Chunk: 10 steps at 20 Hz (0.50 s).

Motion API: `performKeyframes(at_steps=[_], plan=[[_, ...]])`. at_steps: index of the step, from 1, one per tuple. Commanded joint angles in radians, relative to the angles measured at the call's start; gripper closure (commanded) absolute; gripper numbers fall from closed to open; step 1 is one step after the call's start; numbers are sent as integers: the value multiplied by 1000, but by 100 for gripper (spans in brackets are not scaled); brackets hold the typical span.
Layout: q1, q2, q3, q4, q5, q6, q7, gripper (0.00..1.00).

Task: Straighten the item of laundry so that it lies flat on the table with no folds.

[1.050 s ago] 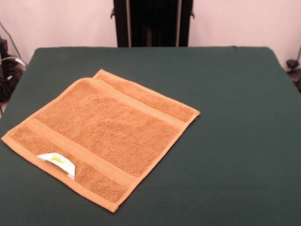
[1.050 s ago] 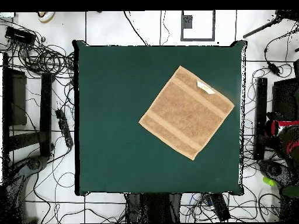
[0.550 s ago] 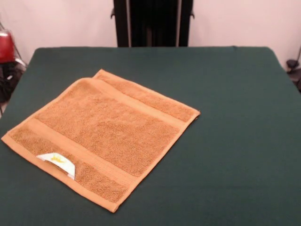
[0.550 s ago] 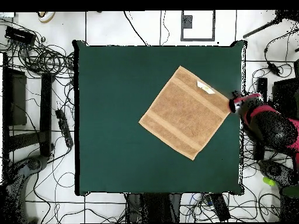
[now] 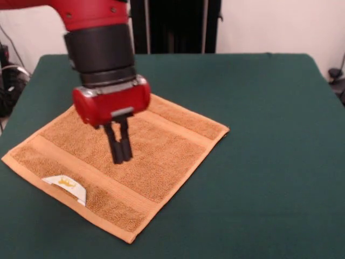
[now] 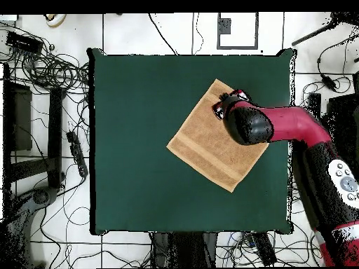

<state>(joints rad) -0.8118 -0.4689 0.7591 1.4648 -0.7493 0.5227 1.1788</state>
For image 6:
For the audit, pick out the grey square floor frame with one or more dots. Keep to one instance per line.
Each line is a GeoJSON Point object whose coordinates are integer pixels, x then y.
{"type": "Point", "coordinates": [218, 33]}

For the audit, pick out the dark green table cloth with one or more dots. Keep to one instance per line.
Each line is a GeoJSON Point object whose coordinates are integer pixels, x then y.
{"type": "Point", "coordinates": [126, 112]}

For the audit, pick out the black tripod pole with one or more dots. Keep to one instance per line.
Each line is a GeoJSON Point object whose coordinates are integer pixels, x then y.
{"type": "Point", "coordinates": [314, 34]}

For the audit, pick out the person's white shoe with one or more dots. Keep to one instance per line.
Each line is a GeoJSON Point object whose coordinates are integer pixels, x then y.
{"type": "Point", "coordinates": [57, 20]}

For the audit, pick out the black network switch box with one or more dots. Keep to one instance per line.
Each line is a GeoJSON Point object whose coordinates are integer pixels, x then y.
{"type": "Point", "coordinates": [23, 42]}

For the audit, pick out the tan terry towel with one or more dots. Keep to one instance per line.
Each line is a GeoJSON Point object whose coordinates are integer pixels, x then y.
{"type": "Point", "coordinates": [207, 151]}

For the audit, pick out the black rectangular floor box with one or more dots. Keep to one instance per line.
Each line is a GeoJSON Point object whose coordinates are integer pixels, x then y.
{"type": "Point", "coordinates": [265, 248]}

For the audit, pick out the dark grey stand base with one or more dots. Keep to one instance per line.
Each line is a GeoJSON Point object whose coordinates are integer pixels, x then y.
{"type": "Point", "coordinates": [42, 196]}

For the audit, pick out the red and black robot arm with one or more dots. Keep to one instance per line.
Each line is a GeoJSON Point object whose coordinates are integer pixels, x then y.
{"type": "Point", "coordinates": [294, 123]}

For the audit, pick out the black metal stand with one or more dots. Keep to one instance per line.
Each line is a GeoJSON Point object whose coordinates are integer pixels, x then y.
{"type": "Point", "coordinates": [55, 134]}
{"type": "Point", "coordinates": [342, 112]}

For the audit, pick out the black power adapter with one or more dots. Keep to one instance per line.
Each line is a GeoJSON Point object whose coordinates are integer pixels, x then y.
{"type": "Point", "coordinates": [328, 82]}

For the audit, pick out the black power strip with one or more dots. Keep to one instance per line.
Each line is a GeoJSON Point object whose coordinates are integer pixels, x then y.
{"type": "Point", "coordinates": [77, 154]}

